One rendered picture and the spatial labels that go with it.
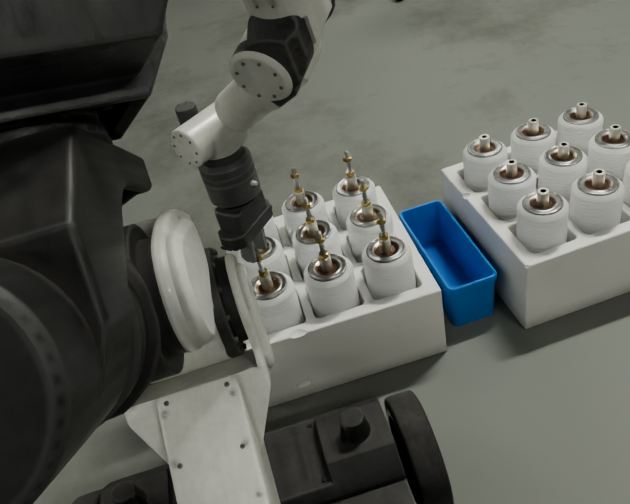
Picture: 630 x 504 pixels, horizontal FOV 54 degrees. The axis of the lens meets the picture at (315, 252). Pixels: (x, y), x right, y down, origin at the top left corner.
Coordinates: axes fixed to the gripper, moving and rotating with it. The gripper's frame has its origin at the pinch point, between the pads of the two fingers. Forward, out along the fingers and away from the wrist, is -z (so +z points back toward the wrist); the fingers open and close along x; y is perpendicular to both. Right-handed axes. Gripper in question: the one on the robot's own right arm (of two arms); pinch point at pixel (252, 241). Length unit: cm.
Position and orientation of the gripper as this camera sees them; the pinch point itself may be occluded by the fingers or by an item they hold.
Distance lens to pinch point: 111.7
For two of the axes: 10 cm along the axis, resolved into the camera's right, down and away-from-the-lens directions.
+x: -4.6, 6.4, -6.2
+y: 8.7, 1.7, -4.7
